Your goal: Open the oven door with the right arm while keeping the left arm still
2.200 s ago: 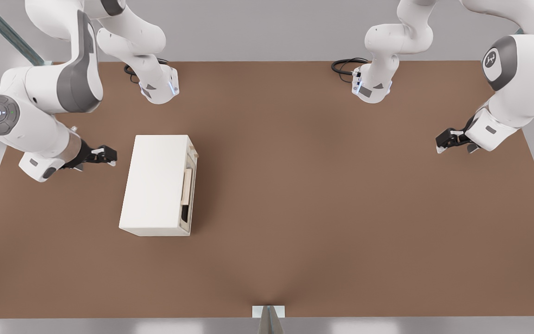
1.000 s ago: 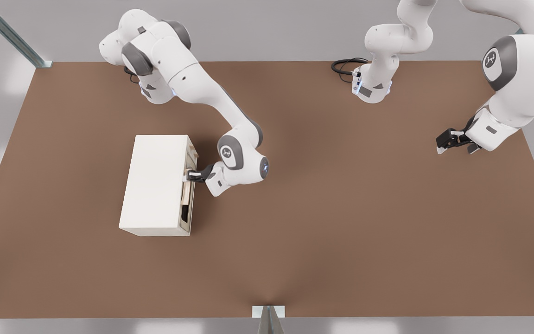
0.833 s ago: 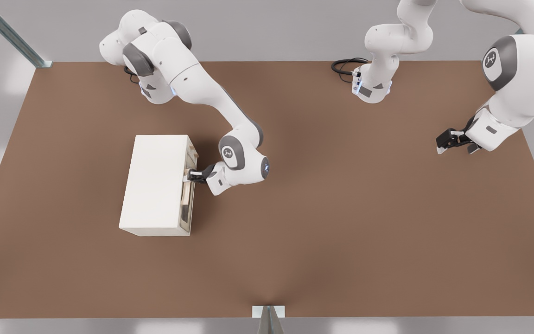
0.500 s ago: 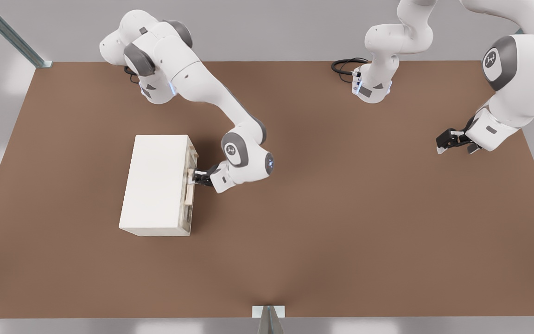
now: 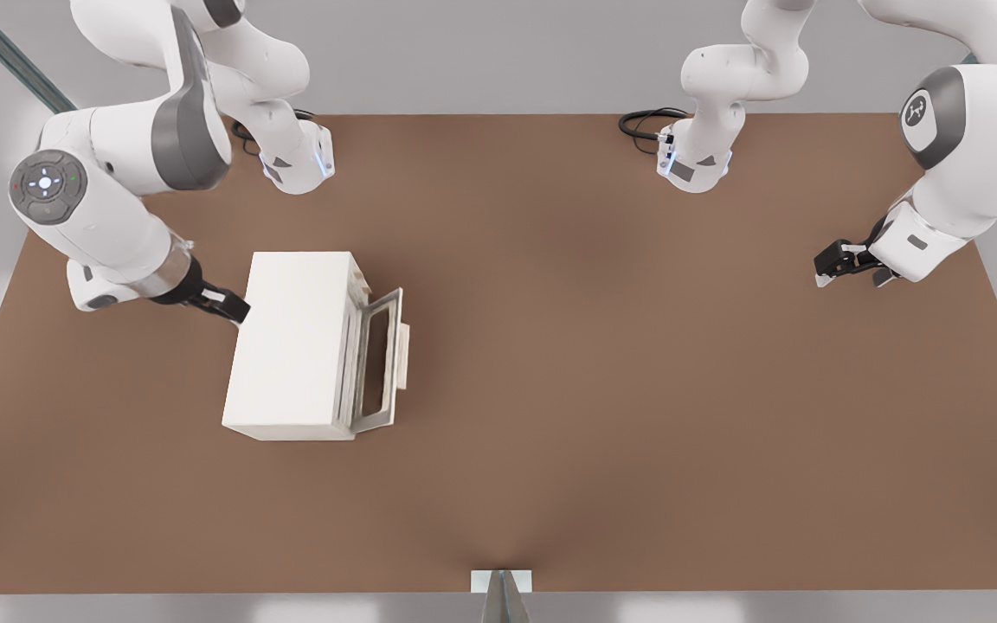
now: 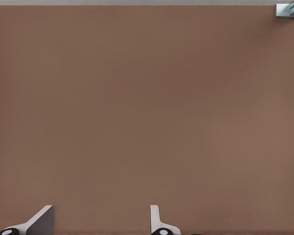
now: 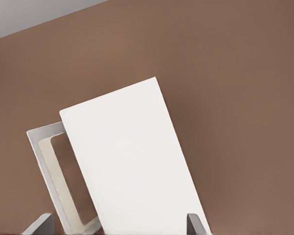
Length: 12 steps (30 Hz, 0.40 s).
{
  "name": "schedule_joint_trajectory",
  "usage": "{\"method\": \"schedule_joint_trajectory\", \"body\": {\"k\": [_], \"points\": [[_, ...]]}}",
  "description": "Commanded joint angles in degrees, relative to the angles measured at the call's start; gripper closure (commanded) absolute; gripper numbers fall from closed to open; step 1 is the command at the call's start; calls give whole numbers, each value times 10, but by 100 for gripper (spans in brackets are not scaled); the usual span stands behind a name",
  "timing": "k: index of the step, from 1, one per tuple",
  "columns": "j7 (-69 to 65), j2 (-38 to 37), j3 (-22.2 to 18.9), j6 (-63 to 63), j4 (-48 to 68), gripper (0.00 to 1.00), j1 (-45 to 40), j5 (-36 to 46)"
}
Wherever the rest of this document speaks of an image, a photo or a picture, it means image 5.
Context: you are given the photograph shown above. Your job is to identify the white oven body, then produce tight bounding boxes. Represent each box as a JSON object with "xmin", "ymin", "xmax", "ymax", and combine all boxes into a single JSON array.
[{"xmin": 222, "ymin": 252, "xmax": 373, "ymax": 442}]

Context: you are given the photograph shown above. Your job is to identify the white oven door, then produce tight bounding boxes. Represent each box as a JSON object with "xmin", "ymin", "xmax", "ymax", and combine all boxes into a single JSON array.
[{"xmin": 350, "ymin": 287, "xmax": 411, "ymax": 434}]

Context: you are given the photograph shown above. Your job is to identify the black cable loop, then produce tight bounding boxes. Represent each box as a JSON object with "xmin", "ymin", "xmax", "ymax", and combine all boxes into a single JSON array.
[{"xmin": 619, "ymin": 107, "xmax": 691, "ymax": 157}]

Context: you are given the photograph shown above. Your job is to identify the silver frame post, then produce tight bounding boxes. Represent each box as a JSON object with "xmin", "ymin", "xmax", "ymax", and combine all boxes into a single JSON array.
[
  {"xmin": 471, "ymin": 569, "xmax": 533, "ymax": 623},
  {"xmin": 0, "ymin": 0, "xmax": 78, "ymax": 115}
]

